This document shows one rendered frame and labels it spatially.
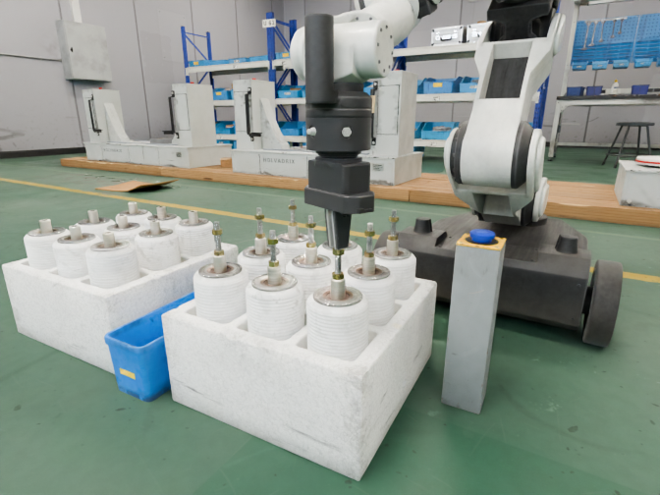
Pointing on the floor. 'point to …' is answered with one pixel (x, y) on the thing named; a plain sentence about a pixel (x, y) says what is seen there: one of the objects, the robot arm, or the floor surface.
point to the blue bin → (142, 354)
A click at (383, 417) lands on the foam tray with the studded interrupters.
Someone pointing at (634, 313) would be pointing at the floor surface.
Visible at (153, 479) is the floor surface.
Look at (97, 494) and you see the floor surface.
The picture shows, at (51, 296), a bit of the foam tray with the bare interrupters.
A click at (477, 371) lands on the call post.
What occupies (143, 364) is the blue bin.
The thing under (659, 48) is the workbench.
